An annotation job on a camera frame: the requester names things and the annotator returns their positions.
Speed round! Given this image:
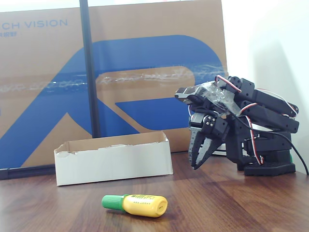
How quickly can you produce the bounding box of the yellow bottle with green cap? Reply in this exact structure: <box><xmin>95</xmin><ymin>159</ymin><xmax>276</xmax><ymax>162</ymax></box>
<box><xmin>101</xmin><ymin>193</ymin><xmax>169</xmax><ymax>218</ymax></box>

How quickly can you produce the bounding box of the white open cardboard box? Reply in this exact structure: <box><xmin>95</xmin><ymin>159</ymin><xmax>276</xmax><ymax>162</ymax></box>
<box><xmin>53</xmin><ymin>130</ymin><xmax>174</xmax><ymax>187</ymax></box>

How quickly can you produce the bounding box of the white power strip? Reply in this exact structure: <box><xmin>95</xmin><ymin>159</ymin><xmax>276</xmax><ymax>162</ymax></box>
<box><xmin>212</xmin><ymin>144</ymin><xmax>229</xmax><ymax>156</ymax></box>

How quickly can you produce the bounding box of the webcam wrapped in clear tape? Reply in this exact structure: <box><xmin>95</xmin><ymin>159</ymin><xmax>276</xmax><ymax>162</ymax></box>
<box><xmin>174</xmin><ymin>81</ymin><xmax>242</xmax><ymax>116</ymax></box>

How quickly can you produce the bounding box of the black metal pole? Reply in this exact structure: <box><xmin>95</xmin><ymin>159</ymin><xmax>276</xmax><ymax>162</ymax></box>
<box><xmin>79</xmin><ymin>0</ymin><xmax>101</xmax><ymax>139</ymax></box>

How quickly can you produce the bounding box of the large brown blue-printed carton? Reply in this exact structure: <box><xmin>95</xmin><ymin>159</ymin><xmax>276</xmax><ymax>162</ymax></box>
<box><xmin>0</xmin><ymin>0</ymin><xmax>229</xmax><ymax>169</ymax></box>

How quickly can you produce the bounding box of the thin black webcam cable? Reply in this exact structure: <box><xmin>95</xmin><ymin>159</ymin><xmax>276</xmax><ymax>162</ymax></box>
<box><xmin>231</xmin><ymin>113</ymin><xmax>309</xmax><ymax>176</ymax></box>

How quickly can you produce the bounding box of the black metal rail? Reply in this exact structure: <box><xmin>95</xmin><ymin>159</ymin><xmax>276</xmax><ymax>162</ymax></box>
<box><xmin>0</xmin><ymin>164</ymin><xmax>56</xmax><ymax>181</ymax></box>

